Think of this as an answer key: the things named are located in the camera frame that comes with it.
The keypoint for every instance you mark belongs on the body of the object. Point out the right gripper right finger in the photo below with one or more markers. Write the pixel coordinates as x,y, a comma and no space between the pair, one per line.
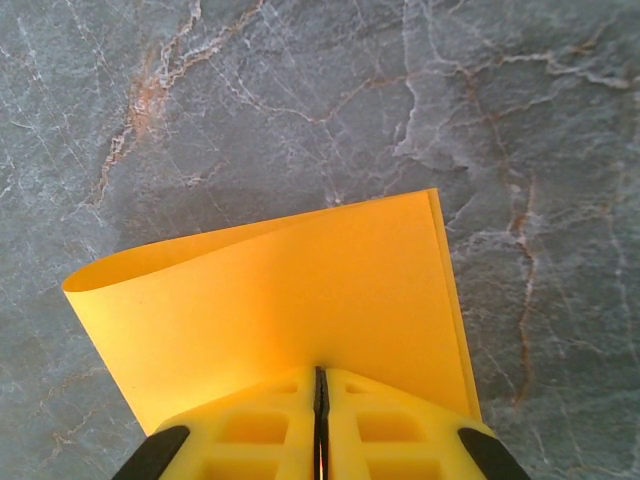
400,440

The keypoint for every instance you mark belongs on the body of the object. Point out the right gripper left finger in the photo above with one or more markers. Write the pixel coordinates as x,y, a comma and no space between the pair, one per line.
250,440

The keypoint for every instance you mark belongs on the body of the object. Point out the orange square paper sheet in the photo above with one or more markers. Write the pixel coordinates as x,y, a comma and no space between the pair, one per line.
275,300

